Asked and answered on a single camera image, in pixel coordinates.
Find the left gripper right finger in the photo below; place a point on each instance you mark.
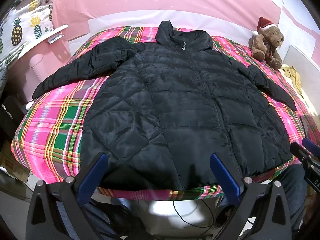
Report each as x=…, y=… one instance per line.
x=272, y=220

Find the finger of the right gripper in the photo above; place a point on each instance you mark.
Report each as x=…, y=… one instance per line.
x=299, y=151
x=311, y=147

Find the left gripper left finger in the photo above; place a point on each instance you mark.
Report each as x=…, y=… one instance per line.
x=50, y=202

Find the black puffer jacket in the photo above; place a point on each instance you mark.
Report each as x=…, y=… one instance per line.
x=167, y=106

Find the cardboard box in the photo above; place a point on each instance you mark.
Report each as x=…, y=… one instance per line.
x=12, y=166

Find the yellow cloth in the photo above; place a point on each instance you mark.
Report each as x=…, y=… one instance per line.
x=294, y=76

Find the brown teddy bear santa hat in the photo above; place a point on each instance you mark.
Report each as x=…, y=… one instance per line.
x=264, y=43

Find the pink waste bin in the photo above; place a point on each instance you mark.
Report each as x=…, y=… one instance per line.
x=43, y=65

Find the white shelf board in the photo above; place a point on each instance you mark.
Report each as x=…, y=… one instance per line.
x=50, y=37

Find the pineapple print fabric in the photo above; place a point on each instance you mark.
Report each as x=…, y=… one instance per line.
x=26, y=21

